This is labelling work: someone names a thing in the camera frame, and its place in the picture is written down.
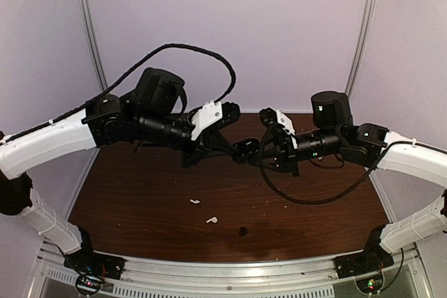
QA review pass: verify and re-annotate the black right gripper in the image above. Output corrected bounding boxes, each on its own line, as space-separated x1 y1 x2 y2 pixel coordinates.
247 128 343 178

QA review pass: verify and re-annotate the black earbud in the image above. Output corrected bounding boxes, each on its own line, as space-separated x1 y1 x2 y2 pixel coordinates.
239 227 248 237

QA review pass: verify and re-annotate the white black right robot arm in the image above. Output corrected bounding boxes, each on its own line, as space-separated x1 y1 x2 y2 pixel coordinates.
259 91 446 271

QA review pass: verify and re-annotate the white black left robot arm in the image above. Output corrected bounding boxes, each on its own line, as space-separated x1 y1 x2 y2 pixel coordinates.
1 68 240 273

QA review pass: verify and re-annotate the white earbud lower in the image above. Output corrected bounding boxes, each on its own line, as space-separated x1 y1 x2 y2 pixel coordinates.
205 216 218 223

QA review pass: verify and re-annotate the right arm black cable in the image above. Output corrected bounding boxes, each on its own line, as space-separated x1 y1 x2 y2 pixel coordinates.
258 126 378 205

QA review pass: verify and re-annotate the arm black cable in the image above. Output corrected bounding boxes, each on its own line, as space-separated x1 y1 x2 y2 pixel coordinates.
0 43 238 145
258 126 378 205

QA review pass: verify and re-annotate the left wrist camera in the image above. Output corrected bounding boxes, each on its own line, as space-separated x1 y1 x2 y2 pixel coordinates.
191 100 240 141

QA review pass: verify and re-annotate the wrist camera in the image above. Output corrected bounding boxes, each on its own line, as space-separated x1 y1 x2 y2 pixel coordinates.
191 100 240 141
259 107 295 135

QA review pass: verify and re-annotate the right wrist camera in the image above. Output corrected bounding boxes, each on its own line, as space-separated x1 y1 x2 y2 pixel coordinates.
259 107 295 135

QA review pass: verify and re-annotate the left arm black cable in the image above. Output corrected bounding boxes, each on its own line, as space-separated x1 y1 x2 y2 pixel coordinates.
0 43 238 145

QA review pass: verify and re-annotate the front aluminium rail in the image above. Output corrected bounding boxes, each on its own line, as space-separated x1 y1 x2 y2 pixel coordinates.
25 241 433 297

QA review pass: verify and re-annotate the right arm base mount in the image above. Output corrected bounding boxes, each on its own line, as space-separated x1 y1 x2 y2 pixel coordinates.
334 251 394 295

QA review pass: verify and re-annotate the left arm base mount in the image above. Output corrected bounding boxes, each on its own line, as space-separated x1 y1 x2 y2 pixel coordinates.
62 252 125 297

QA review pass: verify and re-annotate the right aluminium frame post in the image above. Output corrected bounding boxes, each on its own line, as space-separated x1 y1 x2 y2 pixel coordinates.
346 0 376 94

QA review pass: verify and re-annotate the aluminium frame post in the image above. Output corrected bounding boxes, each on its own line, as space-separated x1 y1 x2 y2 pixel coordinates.
72 0 116 187
346 0 376 94

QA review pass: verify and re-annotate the left aluminium frame post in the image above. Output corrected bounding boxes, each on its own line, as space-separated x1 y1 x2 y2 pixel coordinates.
72 0 116 187

